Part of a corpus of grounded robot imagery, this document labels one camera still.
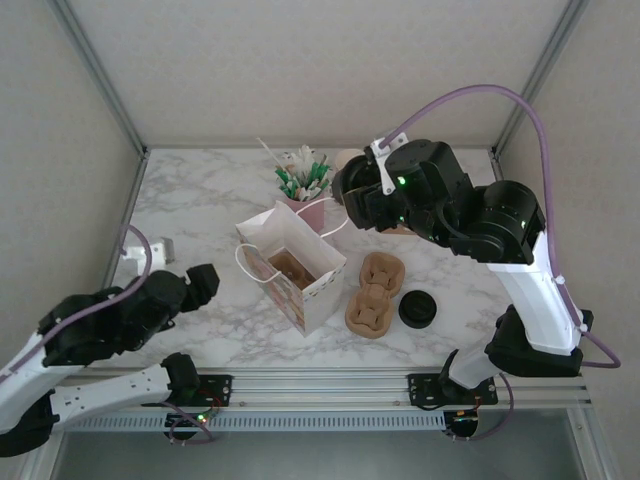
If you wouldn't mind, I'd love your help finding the black plastic cup lid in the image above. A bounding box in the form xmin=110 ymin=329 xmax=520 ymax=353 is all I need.
xmin=333 ymin=155 xmax=382 ymax=201

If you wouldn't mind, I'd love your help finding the pastel animal print gift bag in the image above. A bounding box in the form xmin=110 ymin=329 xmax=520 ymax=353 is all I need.
xmin=233 ymin=197 xmax=350 ymax=340

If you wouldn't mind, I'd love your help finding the pink straw holder cup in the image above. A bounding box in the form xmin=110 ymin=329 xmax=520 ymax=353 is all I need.
xmin=284 ymin=193 xmax=330 ymax=237

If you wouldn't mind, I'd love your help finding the green wrapped straws bunch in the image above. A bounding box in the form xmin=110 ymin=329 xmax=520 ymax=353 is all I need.
xmin=273 ymin=155 xmax=334 ymax=200

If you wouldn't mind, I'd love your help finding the white wrapped straws bunch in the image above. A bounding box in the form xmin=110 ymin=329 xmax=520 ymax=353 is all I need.
xmin=282 ymin=144 xmax=317 ymax=176

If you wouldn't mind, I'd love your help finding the stack of pulp cup carriers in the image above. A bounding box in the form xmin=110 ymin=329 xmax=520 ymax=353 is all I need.
xmin=345 ymin=252 xmax=405 ymax=337

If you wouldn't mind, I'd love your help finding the stack of black cup lids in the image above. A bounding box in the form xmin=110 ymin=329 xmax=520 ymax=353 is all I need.
xmin=398 ymin=289 xmax=440 ymax=330

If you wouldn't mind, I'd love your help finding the thin white wrapped straw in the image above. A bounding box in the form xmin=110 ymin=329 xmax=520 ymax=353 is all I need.
xmin=256 ymin=137 xmax=287 ymax=171

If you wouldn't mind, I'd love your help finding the small control board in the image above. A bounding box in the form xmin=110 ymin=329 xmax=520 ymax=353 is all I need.
xmin=446 ymin=408 xmax=482 ymax=439
xmin=164 ymin=412 xmax=214 ymax=432

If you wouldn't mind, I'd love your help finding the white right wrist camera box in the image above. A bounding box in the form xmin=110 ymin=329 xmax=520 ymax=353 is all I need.
xmin=363 ymin=138 xmax=407 ymax=197

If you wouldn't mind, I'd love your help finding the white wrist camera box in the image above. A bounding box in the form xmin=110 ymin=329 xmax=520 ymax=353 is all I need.
xmin=363 ymin=138 xmax=407 ymax=197
xmin=121 ymin=237 xmax=176 ymax=267

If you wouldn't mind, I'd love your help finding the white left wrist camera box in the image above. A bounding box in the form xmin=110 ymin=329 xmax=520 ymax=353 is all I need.
xmin=121 ymin=237 xmax=176 ymax=267

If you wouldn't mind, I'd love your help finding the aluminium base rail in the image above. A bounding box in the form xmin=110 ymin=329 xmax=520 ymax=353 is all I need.
xmin=44 ymin=368 xmax=594 ymax=412

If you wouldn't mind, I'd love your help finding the aluminium frame post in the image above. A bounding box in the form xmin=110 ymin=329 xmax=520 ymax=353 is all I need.
xmin=49 ymin=0 xmax=151 ymax=159
xmin=491 ymin=0 xmax=592 ymax=159

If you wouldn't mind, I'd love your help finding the grey slotted cable duct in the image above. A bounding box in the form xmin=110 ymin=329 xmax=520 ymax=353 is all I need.
xmin=64 ymin=412 xmax=446 ymax=432

